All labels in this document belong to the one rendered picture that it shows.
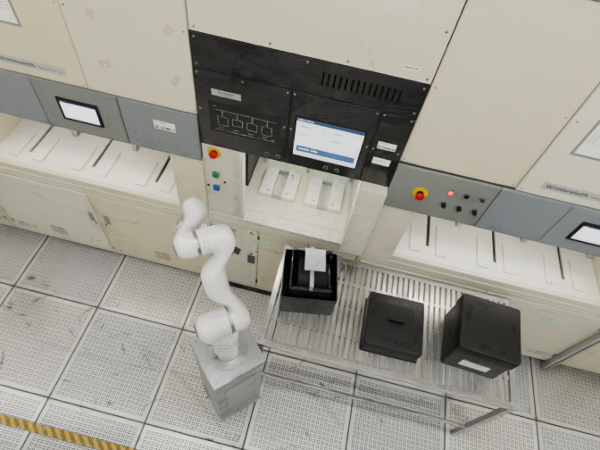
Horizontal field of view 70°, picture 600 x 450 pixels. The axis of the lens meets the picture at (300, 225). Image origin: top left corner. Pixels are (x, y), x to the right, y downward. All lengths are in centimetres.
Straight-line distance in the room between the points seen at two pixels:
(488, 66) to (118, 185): 199
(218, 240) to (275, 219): 88
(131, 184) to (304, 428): 179
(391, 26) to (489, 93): 42
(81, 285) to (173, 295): 64
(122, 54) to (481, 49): 131
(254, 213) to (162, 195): 54
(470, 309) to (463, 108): 101
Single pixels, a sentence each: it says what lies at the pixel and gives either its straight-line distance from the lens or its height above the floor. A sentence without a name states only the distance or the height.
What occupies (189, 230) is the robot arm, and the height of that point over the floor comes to 150.
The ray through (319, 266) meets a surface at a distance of 205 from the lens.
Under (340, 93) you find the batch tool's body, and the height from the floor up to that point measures 184.
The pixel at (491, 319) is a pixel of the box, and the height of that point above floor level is 101.
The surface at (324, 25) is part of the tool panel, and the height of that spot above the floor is 208.
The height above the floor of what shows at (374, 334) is 86.
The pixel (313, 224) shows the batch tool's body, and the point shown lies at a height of 87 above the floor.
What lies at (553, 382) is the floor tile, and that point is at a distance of 360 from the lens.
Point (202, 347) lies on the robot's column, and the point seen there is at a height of 76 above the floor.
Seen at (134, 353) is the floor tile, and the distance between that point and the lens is 309.
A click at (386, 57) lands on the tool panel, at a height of 202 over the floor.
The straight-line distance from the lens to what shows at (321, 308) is 223.
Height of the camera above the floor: 285
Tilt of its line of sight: 55 degrees down
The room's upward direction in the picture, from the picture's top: 11 degrees clockwise
